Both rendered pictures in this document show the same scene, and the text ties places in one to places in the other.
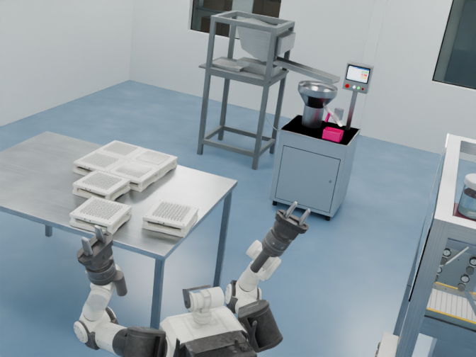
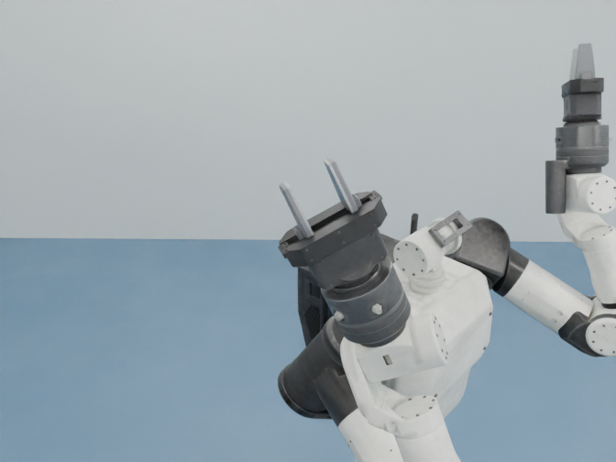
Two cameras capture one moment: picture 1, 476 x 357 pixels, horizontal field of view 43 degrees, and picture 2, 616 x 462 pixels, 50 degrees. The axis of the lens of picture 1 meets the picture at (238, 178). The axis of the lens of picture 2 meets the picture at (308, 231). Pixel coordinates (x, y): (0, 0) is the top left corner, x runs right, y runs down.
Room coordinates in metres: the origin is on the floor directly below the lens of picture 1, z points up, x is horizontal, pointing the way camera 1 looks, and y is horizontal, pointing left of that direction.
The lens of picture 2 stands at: (2.45, -0.43, 1.88)
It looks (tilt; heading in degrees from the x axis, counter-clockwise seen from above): 30 degrees down; 162
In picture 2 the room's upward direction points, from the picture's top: straight up
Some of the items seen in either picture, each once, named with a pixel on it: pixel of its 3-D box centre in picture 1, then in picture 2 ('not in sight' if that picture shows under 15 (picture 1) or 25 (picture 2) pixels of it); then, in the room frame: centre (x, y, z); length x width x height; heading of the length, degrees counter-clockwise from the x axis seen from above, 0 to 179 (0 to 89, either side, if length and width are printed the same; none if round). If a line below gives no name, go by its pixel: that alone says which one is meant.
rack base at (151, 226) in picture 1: (171, 221); not in sight; (2.96, 0.34, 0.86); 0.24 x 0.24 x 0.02; 79
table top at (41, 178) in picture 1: (94, 184); not in sight; (3.36, 0.88, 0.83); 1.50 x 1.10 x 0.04; 73
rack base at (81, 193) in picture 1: (101, 190); not in sight; (3.23, 0.80, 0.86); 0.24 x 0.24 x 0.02; 72
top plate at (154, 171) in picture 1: (133, 171); not in sight; (3.45, 0.66, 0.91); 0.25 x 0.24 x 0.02; 162
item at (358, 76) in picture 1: (353, 98); not in sight; (5.33, -0.94, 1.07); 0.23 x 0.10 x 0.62; 71
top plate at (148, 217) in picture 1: (171, 213); not in sight; (2.96, 0.34, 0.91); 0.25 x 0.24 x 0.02; 169
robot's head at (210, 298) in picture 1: (205, 302); (426, 253); (1.63, 0.05, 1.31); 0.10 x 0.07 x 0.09; 120
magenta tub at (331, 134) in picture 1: (332, 134); not in sight; (5.03, -0.77, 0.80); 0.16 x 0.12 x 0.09; 71
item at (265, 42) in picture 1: (262, 99); not in sight; (6.01, -0.15, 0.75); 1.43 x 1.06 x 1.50; 71
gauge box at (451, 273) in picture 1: (455, 262); not in sight; (2.45, -1.05, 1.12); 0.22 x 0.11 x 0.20; 72
